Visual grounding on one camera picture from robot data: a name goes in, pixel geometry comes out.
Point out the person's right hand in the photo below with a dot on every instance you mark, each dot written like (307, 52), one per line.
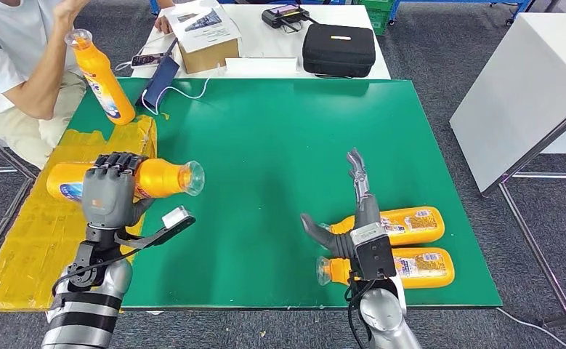
(71, 9)

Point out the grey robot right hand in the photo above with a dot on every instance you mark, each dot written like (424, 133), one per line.
(367, 212)

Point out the person's left hand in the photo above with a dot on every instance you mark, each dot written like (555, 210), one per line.
(163, 24)

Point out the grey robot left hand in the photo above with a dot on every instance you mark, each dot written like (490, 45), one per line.
(107, 192)

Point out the orange detergent bottle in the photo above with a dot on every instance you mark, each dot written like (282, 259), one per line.
(162, 180)
(436, 278)
(422, 239)
(104, 86)

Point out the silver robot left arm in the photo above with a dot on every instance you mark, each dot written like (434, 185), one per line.
(90, 308)

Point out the person's right forearm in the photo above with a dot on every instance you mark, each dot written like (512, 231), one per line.
(42, 72)

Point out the person's left forearm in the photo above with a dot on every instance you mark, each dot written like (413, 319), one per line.
(164, 4)

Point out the black smartphone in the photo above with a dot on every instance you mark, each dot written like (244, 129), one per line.
(148, 59)

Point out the printed white paper sheet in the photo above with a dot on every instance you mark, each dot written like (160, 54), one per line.
(205, 28)

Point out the dark blue folio case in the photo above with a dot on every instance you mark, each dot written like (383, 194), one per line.
(162, 80)

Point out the brown cardboard box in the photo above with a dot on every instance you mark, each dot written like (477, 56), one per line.
(210, 59)

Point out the person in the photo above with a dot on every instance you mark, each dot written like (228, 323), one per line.
(3, 58)

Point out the yellow taped cardboard sheet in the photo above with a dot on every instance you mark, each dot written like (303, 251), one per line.
(22, 241)

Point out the flat white box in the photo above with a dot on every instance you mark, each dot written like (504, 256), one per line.
(261, 67)

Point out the green table board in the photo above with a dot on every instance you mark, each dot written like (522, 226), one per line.
(273, 144)

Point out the black remote controller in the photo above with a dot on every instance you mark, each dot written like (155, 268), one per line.
(283, 17)

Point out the black zip case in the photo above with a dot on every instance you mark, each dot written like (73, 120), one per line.
(339, 49)

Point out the white side table top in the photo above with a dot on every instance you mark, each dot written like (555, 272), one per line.
(518, 96)

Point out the green plastic crate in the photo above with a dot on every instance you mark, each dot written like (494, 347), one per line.
(379, 16)

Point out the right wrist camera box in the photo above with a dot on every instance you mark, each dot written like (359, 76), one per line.
(374, 253)

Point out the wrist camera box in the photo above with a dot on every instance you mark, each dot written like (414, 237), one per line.
(374, 253)
(174, 217)

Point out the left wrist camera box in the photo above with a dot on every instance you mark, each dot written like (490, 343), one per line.
(174, 217)

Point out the blue cart frame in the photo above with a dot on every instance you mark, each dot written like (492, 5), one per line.
(393, 11)

